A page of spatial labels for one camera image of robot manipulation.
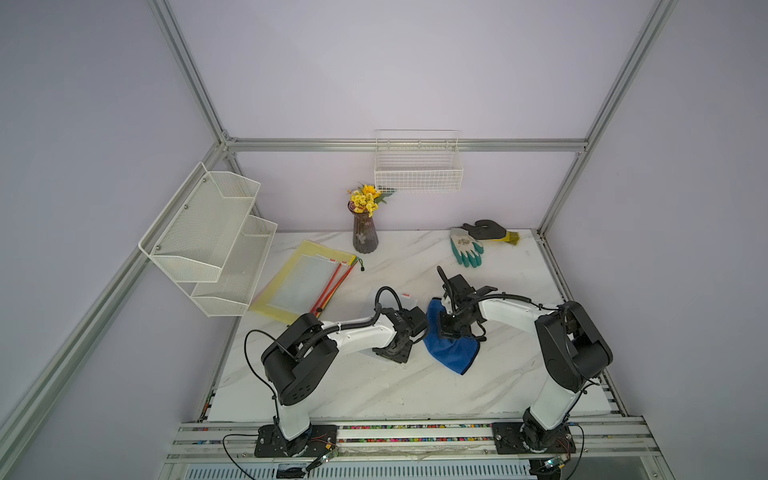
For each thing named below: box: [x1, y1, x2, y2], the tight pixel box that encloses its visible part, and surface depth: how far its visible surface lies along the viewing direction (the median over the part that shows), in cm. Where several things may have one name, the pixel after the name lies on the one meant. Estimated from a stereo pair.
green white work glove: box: [449, 228, 484, 268], surface depth 117 cm
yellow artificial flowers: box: [346, 184, 394, 218], surface depth 98 cm
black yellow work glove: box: [461, 219, 520, 246], surface depth 121 cm
